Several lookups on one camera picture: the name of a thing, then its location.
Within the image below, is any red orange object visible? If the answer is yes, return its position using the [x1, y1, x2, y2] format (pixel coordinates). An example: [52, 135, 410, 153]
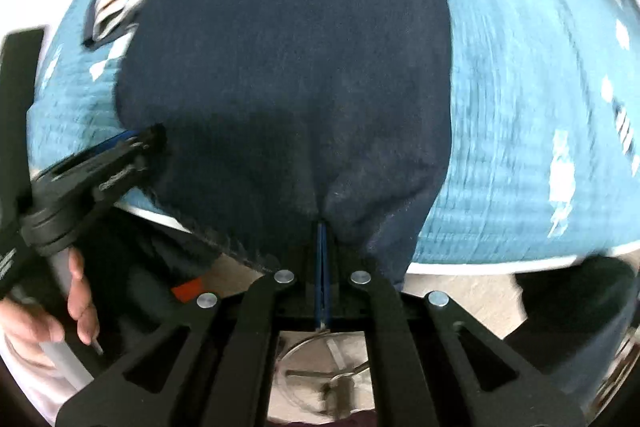
[171, 277, 207, 304]

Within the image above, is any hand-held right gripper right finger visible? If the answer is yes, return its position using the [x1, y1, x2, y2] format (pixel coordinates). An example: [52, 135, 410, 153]
[320, 222, 587, 427]

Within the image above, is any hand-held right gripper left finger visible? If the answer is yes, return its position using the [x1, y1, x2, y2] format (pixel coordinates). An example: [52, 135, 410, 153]
[55, 222, 323, 427]

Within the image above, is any dark denim jacket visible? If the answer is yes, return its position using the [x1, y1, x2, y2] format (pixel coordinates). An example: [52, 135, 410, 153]
[114, 0, 455, 292]

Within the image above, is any person's left forearm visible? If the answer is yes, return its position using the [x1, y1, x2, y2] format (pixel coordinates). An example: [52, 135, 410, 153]
[0, 342, 83, 425]

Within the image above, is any blue printed bedspread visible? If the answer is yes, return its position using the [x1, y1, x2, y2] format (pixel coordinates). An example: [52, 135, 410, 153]
[27, 0, 640, 265]

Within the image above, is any metal chair base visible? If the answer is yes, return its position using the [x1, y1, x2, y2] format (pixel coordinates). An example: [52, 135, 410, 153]
[274, 331, 372, 419]

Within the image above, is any person's left hand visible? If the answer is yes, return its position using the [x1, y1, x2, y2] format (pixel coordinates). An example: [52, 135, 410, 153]
[0, 248, 103, 369]

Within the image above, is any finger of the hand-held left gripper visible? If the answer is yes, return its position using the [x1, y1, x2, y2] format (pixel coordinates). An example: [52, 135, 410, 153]
[32, 123, 168, 210]

